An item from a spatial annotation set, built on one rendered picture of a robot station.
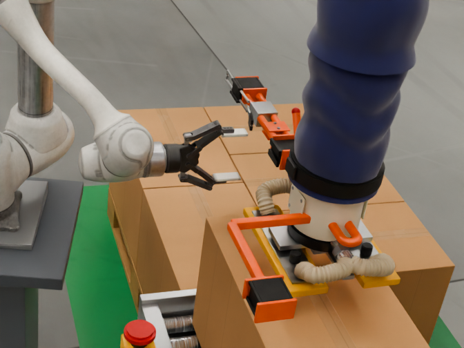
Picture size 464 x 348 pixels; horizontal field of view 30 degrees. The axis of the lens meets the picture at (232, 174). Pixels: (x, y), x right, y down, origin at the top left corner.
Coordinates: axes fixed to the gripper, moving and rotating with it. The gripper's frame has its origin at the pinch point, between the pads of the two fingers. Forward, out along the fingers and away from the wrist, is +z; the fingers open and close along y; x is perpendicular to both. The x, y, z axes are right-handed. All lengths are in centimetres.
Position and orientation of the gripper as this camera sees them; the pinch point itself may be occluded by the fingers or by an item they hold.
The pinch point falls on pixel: (238, 155)
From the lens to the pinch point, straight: 226.1
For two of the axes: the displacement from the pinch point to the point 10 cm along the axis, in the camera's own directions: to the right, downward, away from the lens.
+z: 9.5, -0.6, 3.2
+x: 3.0, 5.6, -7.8
